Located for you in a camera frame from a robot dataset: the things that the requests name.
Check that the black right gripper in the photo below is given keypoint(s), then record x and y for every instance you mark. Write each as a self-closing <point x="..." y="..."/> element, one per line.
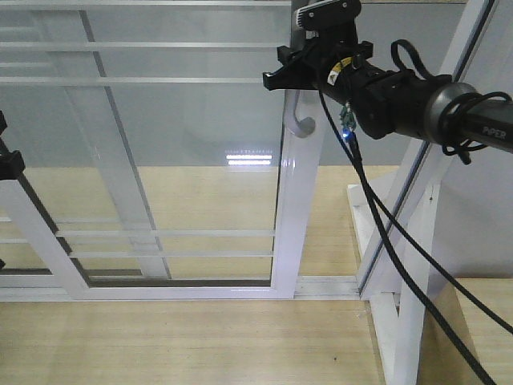
<point x="307" y="65"/>

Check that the grey curved door handle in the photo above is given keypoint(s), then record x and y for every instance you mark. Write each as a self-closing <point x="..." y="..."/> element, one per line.
<point x="304" y="127"/>

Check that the sliding transparent glass door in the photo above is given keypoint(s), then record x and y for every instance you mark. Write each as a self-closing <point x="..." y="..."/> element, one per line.
<point x="187" y="80"/>

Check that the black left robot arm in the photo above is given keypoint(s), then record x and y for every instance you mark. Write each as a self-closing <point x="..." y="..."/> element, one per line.
<point x="12" y="163"/>

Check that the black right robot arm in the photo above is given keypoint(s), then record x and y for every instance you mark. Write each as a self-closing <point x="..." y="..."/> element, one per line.
<point x="409" y="101"/>

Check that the fixed glass door panel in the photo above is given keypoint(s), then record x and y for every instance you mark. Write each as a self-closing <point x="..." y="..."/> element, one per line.
<point x="84" y="207"/>

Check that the light wooden platform board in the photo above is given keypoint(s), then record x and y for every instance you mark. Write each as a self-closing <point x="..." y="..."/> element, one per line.
<point x="211" y="342"/>

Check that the light wooden box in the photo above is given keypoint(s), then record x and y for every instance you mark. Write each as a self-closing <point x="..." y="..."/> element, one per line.
<point x="440" y="363"/>

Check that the white door outer frame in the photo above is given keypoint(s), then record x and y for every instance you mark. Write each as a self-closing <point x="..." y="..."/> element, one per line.
<point x="413" y="191"/>

